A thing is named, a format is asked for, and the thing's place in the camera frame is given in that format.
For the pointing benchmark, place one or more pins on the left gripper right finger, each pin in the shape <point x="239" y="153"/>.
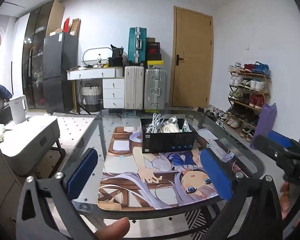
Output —
<point x="218" y="177"/>

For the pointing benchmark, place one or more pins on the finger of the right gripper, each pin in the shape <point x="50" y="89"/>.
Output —
<point x="272" y="149"/>
<point x="280" y="139"/>

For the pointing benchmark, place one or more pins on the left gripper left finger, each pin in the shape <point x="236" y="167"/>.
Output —
<point x="78" y="173"/>

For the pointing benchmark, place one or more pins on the green white sachet packet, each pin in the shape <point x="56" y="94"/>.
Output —
<point x="185" y="127"/>

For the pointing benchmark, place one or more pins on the red white sachet packet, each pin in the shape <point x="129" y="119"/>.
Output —
<point x="171" y="120"/>

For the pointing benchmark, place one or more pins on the person right hand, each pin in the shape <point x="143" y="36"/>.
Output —
<point x="284" y="199"/>

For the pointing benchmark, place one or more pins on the person left hand thumb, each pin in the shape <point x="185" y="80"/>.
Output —
<point x="115" y="231"/>

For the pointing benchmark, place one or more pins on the purple bag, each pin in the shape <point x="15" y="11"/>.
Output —
<point x="266" y="121"/>

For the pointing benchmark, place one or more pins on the anime print desk mat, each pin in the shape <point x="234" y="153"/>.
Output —
<point x="134" y="181"/>

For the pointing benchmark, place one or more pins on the black cardboard box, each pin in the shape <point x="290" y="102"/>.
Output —
<point x="162" y="142"/>

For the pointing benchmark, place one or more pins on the woven laundry basket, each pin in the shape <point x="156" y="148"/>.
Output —
<point x="90" y="97"/>

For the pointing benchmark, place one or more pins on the shoe rack with shoes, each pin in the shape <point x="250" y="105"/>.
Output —
<point x="249" y="93"/>

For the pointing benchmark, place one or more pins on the grey side cabinet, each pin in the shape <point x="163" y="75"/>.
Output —
<point x="25" y="144"/>

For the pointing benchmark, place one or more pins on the white drawer desk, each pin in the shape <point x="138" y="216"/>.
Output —
<point x="110" y="80"/>

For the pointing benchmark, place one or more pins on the white electric kettle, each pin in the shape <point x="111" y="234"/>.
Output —
<point x="19" y="108"/>

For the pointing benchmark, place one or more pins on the cream suitcase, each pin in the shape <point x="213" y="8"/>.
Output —
<point x="134" y="86"/>

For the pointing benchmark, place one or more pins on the silver suitcase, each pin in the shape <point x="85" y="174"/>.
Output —
<point x="155" y="88"/>

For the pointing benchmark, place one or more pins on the black refrigerator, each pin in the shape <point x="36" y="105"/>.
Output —
<point x="59" y="55"/>

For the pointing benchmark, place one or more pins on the teal suitcase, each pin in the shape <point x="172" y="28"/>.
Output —
<point x="137" y="45"/>

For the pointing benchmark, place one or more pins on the wooden door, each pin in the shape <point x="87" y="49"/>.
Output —
<point x="192" y="60"/>

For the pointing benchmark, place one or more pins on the glass display cabinet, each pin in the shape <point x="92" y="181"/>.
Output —
<point x="42" y="21"/>

